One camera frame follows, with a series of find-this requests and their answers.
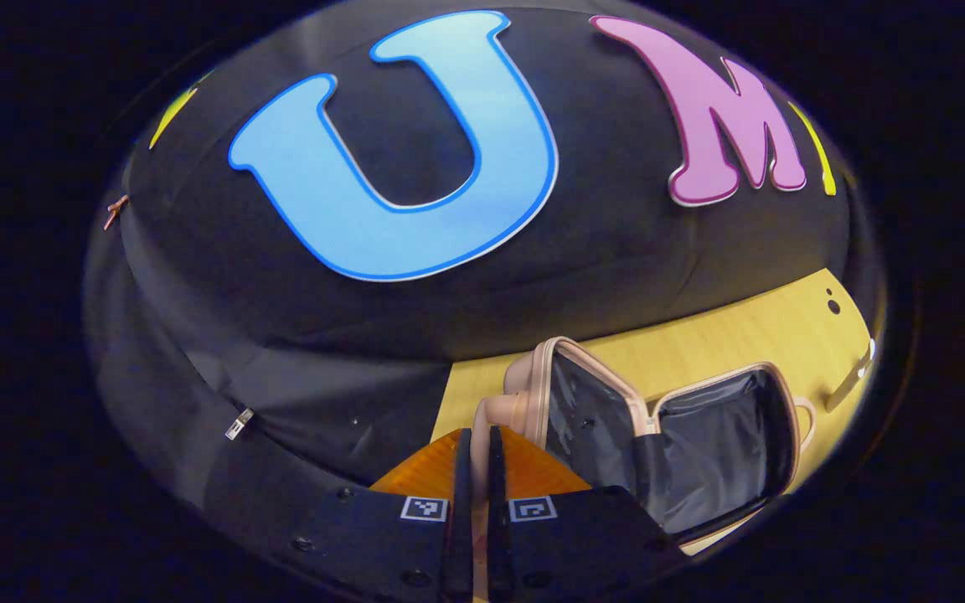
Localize pink suitcase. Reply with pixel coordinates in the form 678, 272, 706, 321
470, 335, 818, 600

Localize black backdrop cloth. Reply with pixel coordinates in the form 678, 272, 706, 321
85, 0, 881, 537

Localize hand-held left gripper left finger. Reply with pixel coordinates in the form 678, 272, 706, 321
290, 427, 475, 603

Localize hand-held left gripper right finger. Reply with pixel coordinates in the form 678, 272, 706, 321
487, 425, 689, 603

